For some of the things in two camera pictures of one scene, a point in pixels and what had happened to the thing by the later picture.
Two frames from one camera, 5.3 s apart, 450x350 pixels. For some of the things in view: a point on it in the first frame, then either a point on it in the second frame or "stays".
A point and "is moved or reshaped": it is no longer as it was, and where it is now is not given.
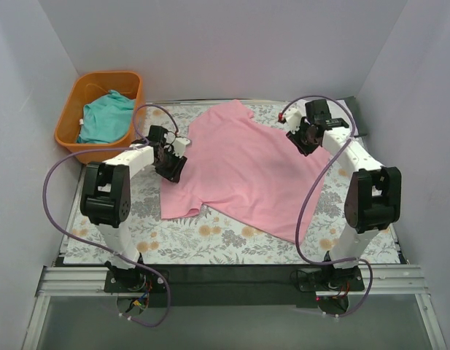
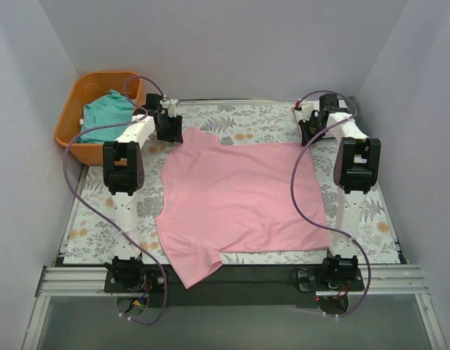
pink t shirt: x=245 y=170 is moved or reshaped
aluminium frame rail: x=84 y=281 stays
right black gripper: x=301 y=142 → x=309 y=130
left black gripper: x=171 y=168 → x=170 y=128
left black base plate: x=136 y=281 stays
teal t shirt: x=106 y=119 stays
